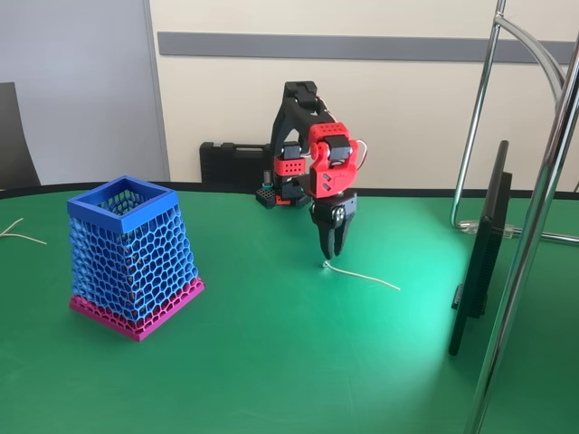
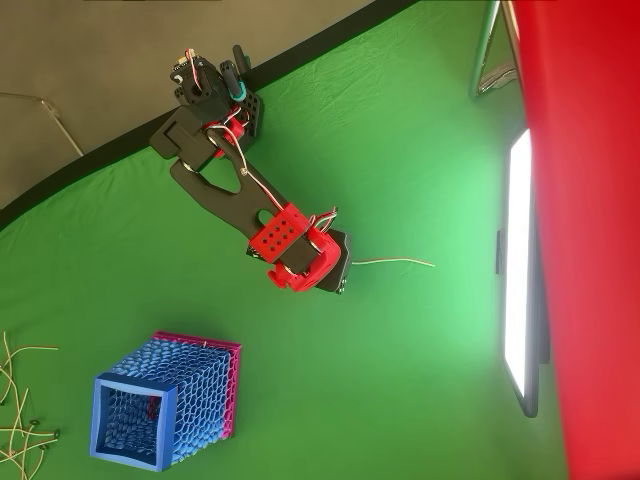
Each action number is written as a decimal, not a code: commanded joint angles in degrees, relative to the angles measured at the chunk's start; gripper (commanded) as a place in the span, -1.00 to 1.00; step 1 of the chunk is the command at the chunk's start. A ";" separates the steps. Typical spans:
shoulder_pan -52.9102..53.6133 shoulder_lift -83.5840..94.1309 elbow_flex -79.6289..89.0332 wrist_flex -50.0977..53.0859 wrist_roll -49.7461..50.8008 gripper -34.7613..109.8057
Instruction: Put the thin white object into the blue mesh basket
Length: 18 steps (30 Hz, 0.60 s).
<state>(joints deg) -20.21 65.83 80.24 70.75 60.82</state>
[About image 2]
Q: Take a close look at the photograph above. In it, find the black monitor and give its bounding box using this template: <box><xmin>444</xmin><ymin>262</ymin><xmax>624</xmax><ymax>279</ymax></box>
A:
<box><xmin>494</xmin><ymin>127</ymin><xmax>552</xmax><ymax>419</ymax></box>

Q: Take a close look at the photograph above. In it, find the green table cloth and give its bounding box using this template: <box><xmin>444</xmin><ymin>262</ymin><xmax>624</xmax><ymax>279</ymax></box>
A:
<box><xmin>0</xmin><ymin>0</ymin><xmax>571</xmax><ymax>480</ymax></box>

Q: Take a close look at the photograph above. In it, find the chrome tube stand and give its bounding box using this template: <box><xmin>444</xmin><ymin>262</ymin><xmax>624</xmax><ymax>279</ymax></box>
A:
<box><xmin>468</xmin><ymin>0</ymin><xmax>522</xmax><ymax>102</ymax></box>

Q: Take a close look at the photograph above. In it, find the red white wrist servo wire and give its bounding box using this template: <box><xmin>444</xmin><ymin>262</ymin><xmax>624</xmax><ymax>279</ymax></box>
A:
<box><xmin>308</xmin><ymin>206</ymin><xmax>340</xmax><ymax>235</ymax></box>

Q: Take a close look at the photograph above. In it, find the large red blurred cover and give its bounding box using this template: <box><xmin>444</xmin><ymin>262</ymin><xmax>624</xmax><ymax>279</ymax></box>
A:
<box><xmin>508</xmin><ymin>0</ymin><xmax>640</xmax><ymax>480</ymax></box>

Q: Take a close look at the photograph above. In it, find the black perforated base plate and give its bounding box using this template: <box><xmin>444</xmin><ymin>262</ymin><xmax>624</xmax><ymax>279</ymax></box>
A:
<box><xmin>232</xmin><ymin>88</ymin><xmax>264</xmax><ymax>151</ymax></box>

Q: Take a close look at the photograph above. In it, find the thin chrome floor leg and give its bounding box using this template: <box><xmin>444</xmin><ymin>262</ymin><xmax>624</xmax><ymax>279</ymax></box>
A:
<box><xmin>0</xmin><ymin>91</ymin><xmax>85</xmax><ymax>158</ymax></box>

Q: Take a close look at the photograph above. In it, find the red white forearm servo wire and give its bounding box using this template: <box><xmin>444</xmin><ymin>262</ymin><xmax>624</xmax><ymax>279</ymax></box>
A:
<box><xmin>206</xmin><ymin>115</ymin><xmax>292</xmax><ymax>212</ymax></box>

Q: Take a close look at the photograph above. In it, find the blue and pink lattice basket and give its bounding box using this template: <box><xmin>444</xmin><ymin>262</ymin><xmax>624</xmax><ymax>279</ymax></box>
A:
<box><xmin>88</xmin><ymin>329</ymin><xmax>243</xmax><ymax>474</ymax></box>

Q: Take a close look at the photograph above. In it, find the black clamp with teal ring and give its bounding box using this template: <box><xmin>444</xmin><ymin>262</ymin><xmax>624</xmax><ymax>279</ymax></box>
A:
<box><xmin>218</xmin><ymin>43</ymin><xmax>252</xmax><ymax>102</ymax></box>

